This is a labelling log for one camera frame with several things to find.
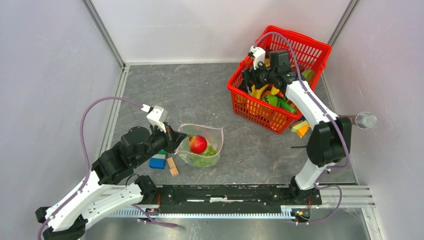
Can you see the wooden cube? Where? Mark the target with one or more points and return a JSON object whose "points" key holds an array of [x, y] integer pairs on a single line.
{"points": [[174, 171], [171, 163]]}

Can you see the yellow toy bananas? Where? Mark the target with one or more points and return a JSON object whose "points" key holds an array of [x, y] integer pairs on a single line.
{"points": [[257, 92]]}

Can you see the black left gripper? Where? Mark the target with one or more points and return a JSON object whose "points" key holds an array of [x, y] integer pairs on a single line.
{"points": [[174, 138]]}

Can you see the yellow green block pile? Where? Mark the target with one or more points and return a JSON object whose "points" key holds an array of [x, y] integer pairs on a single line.
{"points": [[300, 128]]}

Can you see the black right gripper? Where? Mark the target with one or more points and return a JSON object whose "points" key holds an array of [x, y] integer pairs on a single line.
{"points": [[250, 75]]}

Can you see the green toy grapes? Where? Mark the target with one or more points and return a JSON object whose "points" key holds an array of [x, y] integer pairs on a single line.
{"points": [[209, 152]]}

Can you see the green toy lettuce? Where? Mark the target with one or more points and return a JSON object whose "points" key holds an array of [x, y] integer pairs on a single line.
{"points": [[200, 162]]}

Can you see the red toy apple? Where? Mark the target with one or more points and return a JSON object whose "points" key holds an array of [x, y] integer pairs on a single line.
{"points": [[197, 144]]}

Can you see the silver microphone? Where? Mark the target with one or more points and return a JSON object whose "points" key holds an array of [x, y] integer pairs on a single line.
{"points": [[363, 120]]}

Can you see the clear zip top bag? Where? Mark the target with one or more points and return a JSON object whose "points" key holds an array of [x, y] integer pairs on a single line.
{"points": [[214, 138]]}

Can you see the dark green leafy vegetable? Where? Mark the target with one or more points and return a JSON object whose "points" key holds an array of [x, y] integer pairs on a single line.
{"points": [[308, 74]]}

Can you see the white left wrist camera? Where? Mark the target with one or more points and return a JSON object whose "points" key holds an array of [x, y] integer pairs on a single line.
{"points": [[156, 115]]}

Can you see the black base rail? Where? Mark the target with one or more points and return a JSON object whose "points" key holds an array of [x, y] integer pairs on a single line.
{"points": [[229, 198]]}

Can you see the blue green block stack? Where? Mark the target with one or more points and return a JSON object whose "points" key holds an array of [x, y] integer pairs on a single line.
{"points": [[159, 160]]}

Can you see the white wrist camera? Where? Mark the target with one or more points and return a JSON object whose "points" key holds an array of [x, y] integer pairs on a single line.
{"points": [[258, 55], [156, 115]]}

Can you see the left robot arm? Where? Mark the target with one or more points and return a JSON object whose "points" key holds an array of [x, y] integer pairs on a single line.
{"points": [[98, 194]]}

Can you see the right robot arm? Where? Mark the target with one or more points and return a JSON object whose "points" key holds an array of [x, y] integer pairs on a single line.
{"points": [[330, 139]]}

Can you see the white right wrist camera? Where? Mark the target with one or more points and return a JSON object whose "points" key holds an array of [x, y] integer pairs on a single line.
{"points": [[258, 55]]}

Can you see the red plastic basket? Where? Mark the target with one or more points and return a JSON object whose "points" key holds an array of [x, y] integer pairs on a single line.
{"points": [[310, 54]]}

